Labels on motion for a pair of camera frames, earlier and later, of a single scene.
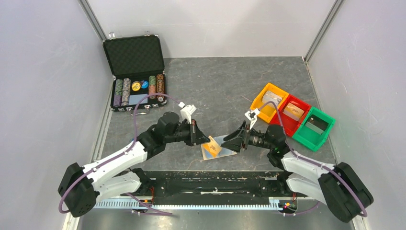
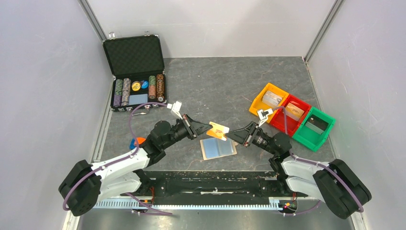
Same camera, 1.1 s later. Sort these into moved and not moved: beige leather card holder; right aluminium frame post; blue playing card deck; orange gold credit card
Moved: orange gold credit card
Not moved: right aluminium frame post; blue playing card deck; beige leather card holder
